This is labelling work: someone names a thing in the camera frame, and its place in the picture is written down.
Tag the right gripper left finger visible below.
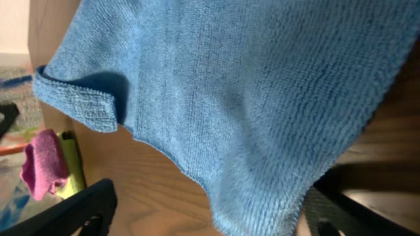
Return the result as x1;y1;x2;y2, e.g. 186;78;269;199
1;178;117;236

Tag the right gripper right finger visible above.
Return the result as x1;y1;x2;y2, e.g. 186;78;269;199
304;185;418;236

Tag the blue microfiber cloth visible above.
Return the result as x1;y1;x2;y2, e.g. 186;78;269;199
33;0;419;235

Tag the green folded cloth left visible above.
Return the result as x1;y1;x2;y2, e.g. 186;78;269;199
56;132;87;199

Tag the purple folded cloth left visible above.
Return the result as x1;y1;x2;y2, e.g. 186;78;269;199
20;129;69;201

